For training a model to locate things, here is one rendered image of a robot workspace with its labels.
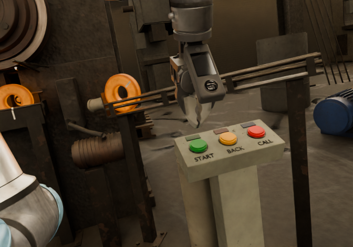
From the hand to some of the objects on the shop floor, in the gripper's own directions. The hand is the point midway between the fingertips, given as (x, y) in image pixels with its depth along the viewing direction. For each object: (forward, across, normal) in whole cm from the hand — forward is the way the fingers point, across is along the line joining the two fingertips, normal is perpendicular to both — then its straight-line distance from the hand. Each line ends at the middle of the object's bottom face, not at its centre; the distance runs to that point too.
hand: (198, 124), depth 57 cm
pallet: (+155, +40, -233) cm, 283 cm away
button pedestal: (+63, -8, +20) cm, 66 cm away
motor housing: (+83, +27, -36) cm, 95 cm away
